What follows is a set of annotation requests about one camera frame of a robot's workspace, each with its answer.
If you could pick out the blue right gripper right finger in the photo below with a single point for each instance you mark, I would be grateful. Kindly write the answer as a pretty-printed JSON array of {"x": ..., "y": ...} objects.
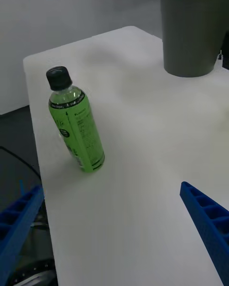
[{"x": 212, "y": 226}]

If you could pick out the grey plastic waste bin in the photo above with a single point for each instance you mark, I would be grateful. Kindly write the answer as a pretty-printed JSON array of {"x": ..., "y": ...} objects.
[{"x": 190, "y": 28}]

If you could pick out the green plastic bottle black cap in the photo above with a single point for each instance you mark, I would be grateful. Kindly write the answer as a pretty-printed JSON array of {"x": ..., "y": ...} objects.
[{"x": 78, "y": 128}]

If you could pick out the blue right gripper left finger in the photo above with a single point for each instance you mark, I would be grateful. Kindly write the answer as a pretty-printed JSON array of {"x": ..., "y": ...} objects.
[{"x": 16, "y": 224}]

